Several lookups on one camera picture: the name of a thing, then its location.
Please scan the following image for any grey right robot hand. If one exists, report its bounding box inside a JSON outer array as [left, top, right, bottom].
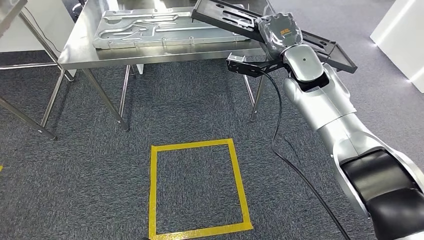
[[255, 12, 304, 61]]

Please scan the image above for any black plastic plate part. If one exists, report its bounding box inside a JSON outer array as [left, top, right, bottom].
[[191, 0, 359, 74]]

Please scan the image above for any stainless steel workbench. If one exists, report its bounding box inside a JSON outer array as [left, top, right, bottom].
[[57, 0, 276, 132]]

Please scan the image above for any stamped silver metal panel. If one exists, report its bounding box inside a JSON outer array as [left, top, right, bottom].
[[92, 7, 250, 51]]

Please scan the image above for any white cabinet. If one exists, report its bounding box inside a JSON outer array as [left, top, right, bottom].
[[370, 0, 424, 94], [0, 0, 78, 79]]

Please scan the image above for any yellow floor tape square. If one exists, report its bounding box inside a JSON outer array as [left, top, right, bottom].
[[148, 138, 254, 240]]

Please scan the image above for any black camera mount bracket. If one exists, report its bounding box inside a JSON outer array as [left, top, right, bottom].
[[226, 52, 289, 79]]

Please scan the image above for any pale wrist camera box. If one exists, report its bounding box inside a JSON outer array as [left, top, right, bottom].
[[228, 52, 247, 63]]

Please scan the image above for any black cable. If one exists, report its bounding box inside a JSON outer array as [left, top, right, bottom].
[[261, 71, 352, 240]]

